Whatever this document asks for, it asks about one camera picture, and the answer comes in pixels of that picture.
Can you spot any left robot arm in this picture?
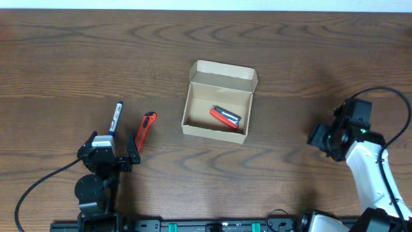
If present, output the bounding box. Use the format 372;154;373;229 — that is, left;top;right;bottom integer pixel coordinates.
75;131;140;231

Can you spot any orange utility knife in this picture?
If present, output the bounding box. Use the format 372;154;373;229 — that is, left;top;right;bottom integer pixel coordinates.
135;111;157;152

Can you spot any open cardboard box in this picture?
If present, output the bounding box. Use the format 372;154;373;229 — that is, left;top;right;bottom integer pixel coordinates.
181;60;258;144

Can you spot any blue whiteboard marker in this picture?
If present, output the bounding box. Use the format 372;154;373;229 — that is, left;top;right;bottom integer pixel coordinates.
108;101;123;136

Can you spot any black whiteboard marker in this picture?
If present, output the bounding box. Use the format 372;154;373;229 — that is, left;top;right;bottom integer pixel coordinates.
213;106;241;121

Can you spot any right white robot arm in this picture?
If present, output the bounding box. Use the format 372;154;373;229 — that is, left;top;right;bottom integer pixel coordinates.
300;98;411;231

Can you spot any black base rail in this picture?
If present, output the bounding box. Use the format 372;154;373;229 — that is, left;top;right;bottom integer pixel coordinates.
50;216;358;232

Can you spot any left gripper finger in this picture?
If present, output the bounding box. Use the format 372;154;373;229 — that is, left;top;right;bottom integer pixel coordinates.
126;131;140;164
85;131;97;147

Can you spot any left black cable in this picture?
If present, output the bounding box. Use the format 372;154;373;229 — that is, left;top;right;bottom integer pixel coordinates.
14;157;81;232

